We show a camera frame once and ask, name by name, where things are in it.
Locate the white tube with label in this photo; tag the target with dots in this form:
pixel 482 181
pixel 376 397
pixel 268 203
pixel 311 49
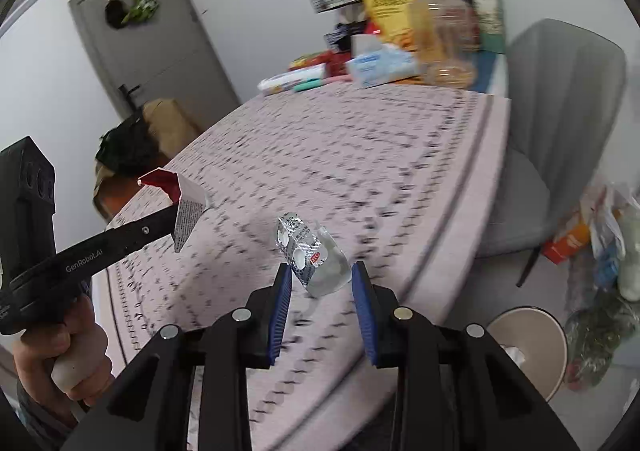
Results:
pixel 287 81

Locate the person's left forearm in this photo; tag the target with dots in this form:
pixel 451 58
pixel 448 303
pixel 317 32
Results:
pixel 45 418

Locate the person's left hand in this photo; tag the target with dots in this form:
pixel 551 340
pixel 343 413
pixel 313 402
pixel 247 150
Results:
pixel 40 346

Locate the grey upholstered chair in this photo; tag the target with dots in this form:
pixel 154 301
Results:
pixel 560 121

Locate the tall green box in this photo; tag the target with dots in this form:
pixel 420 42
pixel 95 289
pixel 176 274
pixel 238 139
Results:
pixel 485 1

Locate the white round waste bin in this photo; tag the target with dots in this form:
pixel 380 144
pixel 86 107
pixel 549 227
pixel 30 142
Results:
pixel 535 341

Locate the red and white carton piece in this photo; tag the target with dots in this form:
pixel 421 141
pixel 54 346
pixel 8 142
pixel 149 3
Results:
pixel 187 211

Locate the wooden chair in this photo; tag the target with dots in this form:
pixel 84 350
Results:
pixel 150 141

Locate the pink patterned tablecloth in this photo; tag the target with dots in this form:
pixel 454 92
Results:
pixel 350 171

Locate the orange box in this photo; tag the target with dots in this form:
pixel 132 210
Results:
pixel 567 243

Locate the yellow snack bag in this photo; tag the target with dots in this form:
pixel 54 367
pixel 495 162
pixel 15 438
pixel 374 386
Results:
pixel 390 6

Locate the brown cloth on chair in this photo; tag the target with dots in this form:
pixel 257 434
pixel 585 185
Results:
pixel 170 121

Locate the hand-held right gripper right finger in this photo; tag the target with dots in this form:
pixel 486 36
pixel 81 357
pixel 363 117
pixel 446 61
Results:
pixel 365 316

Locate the grey door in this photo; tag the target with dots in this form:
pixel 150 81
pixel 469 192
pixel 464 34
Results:
pixel 160 56

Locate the pink pen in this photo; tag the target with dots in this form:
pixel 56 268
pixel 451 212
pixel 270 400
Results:
pixel 336 79

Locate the blue tissue pack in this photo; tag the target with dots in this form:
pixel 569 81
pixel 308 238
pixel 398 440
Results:
pixel 382 68

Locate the green hanging cloth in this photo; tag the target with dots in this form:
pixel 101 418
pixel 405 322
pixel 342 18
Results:
pixel 141 6

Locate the black hanging cloth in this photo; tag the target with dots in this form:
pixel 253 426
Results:
pixel 116 13

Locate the silver pill blister pack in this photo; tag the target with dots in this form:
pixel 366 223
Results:
pixel 310 256

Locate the white tissue box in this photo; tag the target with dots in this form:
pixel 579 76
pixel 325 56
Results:
pixel 365 43

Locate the black cloth on chair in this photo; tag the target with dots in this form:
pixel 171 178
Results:
pixel 127 148

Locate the red snack packet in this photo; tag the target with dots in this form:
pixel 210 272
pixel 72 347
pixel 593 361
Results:
pixel 322 62

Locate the pile of plastic bags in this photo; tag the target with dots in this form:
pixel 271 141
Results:
pixel 605 291

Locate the clear plastic water jug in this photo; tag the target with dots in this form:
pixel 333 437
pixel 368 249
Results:
pixel 447 41

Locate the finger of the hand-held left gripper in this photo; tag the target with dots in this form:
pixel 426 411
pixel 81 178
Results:
pixel 142 231

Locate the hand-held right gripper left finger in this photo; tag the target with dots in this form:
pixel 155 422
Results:
pixel 280 316

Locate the green pen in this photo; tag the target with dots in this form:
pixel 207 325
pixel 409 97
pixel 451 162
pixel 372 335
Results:
pixel 307 85

